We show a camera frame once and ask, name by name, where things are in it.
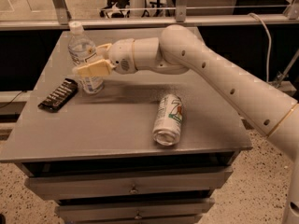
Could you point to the clear plastic water bottle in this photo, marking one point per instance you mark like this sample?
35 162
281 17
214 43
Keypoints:
82 51

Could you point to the metal railing frame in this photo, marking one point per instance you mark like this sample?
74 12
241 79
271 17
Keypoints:
56 14

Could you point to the grey drawer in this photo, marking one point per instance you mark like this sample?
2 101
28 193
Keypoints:
135 210
131 183

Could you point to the black office chair base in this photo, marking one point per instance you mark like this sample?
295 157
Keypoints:
121 3

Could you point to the black rxbar chocolate bar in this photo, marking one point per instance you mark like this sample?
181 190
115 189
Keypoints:
60 96

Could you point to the top grey drawer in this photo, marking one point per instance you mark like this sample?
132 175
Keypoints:
131 183

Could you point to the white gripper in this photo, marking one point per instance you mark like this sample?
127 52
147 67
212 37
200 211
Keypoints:
121 56

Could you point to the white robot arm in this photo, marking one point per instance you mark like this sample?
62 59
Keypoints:
271 112

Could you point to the white 7up soda can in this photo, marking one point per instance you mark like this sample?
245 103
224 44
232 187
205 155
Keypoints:
167 126

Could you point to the grey drawer cabinet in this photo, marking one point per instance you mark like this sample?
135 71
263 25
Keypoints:
111 132

